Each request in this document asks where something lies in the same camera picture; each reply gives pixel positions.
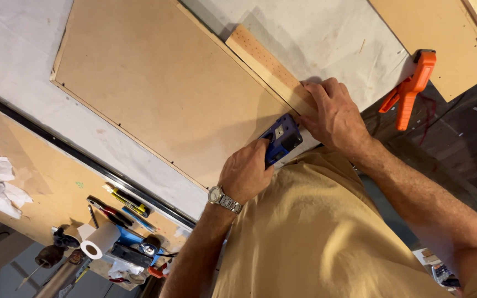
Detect person's left hand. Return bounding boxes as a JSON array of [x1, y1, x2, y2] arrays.
[[218, 138, 275, 204]]

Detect large brown hardboard panel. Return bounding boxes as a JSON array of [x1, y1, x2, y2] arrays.
[[50, 0, 301, 192]]

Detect grey calculator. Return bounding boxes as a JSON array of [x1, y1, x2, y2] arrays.
[[431, 263, 455, 284]]

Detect brown wooden handled awl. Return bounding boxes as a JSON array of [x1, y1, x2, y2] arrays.
[[15, 244, 65, 291]]

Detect small orange clamp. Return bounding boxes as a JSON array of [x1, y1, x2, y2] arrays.
[[147, 263, 169, 279]]

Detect white table cover sheet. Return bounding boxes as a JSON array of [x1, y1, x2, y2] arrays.
[[0, 0, 417, 222]]

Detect blue plastic tray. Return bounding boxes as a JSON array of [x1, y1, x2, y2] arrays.
[[116, 225, 165, 266]]

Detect yellow black utility knife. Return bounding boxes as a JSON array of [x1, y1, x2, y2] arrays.
[[105, 184, 151, 219]]

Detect white paper roll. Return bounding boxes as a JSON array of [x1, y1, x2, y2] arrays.
[[80, 222, 121, 260]]

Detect perforated wooden strip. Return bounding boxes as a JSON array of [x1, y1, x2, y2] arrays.
[[225, 23, 320, 121]]

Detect blue pen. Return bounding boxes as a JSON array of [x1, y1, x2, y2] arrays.
[[122, 207, 156, 232]]

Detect orange spring clamp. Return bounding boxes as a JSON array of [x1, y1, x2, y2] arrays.
[[378, 49, 437, 131]]

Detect red handled pliers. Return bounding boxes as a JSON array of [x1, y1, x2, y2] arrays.
[[86, 195, 133, 228]]

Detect person's yellow shirt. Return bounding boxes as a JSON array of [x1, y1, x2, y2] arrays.
[[211, 147, 477, 298]]

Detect person's right hand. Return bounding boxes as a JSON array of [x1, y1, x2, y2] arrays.
[[298, 77, 374, 159]]

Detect blue staple gun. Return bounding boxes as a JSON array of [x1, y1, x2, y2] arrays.
[[258, 113, 304, 168]]

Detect silver wristwatch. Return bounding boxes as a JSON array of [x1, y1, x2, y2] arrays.
[[207, 185, 244, 214]]

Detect brown hardboard sheet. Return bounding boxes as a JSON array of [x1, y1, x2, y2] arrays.
[[369, 0, 477, 103]]

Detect black knob tool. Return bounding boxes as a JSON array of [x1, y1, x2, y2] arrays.
[[52, 227, 81, 250]]

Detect black metal rail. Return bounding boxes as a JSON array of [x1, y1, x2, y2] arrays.
[[0, 85, 198, 229]]

